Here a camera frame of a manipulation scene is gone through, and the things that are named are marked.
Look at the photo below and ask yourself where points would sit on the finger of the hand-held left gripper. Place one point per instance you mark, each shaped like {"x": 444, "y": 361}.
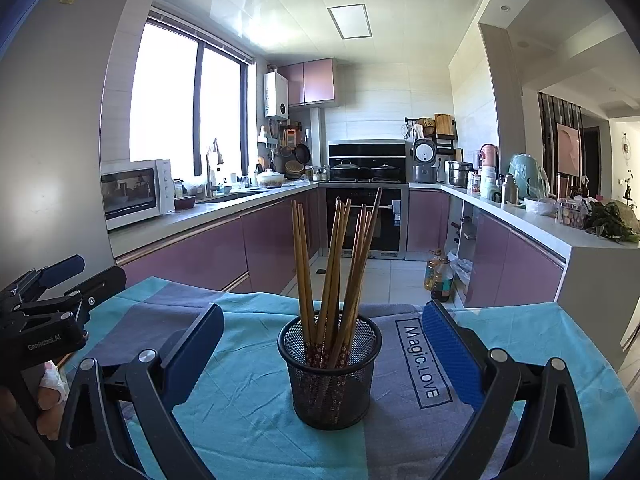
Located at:
{"x": 102, "y": 285}
{"x": 62, "y": 266}

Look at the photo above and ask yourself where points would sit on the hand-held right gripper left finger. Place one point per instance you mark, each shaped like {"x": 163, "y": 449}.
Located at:
{"x": 200, "y": 347}

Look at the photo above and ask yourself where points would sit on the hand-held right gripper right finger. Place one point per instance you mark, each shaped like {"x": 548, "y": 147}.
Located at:
{"x": 445, "y": 355}

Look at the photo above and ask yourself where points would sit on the bundle of wooden chopsticks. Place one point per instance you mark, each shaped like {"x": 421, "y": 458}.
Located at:
{"x": 306, "y": 285}

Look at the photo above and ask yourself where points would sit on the black mesh utensil holder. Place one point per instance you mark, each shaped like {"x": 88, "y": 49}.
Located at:
{"x": 330, "y": 402}

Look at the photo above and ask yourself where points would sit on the person's left hand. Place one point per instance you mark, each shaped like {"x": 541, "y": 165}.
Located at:
{"x": 47, "y": 410}

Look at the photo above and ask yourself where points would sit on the dark liquid plastic bottle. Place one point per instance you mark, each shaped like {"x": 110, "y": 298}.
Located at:
{"x": 444, "y": 285}

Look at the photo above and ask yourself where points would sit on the teal and grey tablecloth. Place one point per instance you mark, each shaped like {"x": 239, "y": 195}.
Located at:
{"x": 240, "y": 410}

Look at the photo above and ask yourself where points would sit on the white plastic bag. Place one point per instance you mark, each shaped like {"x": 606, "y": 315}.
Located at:
{"x": 462, "y": 275}

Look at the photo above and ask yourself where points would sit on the purple lower kitchen cabinets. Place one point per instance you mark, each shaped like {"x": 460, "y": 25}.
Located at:
{"x": 427, "y": 220}
{"x": 210, "y": 255}
{"x": 520, "y": 265}

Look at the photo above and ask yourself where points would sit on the white microwave oven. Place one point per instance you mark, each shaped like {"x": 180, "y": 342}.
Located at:
{"x": 161, "y": 195}

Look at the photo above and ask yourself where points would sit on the white kitchen countertop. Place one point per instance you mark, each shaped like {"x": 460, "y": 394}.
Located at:
{"x": 190, "y": 216}

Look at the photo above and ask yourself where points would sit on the dark red bowl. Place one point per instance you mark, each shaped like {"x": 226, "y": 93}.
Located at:
{"x": 185, "y": 203}

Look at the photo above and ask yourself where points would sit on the small glass jar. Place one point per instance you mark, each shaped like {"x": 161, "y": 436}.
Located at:
{"x": 178, "y": 189}

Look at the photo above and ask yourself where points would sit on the grey refrigerator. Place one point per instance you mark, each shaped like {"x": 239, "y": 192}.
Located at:
{"x": 60, "y": 135}

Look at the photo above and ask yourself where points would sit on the black built-in oven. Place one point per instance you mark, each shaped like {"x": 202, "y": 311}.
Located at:
{"x": 387, "y": 232}

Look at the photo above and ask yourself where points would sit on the steel kitchen faucet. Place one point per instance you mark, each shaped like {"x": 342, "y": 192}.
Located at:
{"x": 209, "y": 175}

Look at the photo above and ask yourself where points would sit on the white bowl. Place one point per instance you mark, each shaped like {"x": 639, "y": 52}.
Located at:
{"x": 539, "y": 206}

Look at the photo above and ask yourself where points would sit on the white plastic bottle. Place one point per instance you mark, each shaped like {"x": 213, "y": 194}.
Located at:
{"x": 490, "y": 185}

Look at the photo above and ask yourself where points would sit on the steel thermos bottle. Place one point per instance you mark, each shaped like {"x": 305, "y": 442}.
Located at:
{"x": 509, "y": 191}

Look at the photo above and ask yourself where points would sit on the stainless steel stock pot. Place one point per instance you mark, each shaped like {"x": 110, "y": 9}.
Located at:
{"x": 459, "y": 175}

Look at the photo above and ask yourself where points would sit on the white casserole pot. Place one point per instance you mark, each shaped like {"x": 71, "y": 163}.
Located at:
{"x": 270, "y": 180}

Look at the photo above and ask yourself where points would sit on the clear plastic food container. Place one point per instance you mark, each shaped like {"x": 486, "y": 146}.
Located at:
{"x": 571, "y": 216}

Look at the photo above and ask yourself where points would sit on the black lidded cooking pot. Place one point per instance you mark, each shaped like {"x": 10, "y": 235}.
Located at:
{"x": 344, "y": 170}
{"x": 385, "y": 171}

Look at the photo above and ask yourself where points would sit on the stack of brown bowls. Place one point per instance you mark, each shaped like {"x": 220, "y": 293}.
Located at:
{"x": 295, "y": 170}

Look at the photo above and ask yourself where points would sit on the pink electric kettle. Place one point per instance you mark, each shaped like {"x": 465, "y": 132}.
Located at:
{"x": 489, "y": 157}

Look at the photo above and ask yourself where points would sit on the white rice cooker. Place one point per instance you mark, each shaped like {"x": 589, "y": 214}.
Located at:
{"x": 425, "y": 152}

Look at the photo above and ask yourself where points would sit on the large kitchen window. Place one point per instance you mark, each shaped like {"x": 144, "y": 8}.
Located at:
{"x": 165, "y": 90}

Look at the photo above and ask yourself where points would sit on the dark travel tumbler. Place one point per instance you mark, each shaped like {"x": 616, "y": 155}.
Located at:
{"x": 561, "y": 186}

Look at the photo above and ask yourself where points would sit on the green leafy vegetables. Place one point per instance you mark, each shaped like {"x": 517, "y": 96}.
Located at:
{"x": 612, "y": 222}

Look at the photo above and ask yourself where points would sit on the black glass range hood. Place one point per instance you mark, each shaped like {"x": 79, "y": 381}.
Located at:
{"x": 367, "y": 150}

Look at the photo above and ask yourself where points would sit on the hanging black frying pan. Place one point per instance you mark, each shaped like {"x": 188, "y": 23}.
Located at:
{"x": 302, "y": 152}

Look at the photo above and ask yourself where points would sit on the dark wooden door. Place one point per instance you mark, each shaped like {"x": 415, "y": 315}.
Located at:
{"x": 590, "y": 160}

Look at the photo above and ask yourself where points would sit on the dark slatted partition screen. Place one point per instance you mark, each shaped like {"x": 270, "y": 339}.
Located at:
{"x": 547, "y": 125}

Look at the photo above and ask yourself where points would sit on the rectangular ceiling light panel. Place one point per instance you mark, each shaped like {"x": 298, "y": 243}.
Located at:
{"x": 350, "y": 21}

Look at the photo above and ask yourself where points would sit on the wall rack with cutting boards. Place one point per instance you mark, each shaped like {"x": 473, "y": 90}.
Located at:
{"x": 444, "y": 125}

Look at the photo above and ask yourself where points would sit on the pink framed wall picture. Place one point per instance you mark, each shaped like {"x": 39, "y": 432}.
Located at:
{"x": 568, "y": 150}

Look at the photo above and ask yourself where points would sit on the white wall water heater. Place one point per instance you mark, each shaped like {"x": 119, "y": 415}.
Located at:
{"x": 276, "y": 92}

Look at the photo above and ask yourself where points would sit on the round wall clock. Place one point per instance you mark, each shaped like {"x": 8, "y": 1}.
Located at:
{"x": 625, "y": 146}

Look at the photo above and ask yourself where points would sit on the purple upper wall cabinet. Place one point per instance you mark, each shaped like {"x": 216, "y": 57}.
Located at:
{"x": 317, "y": 82}

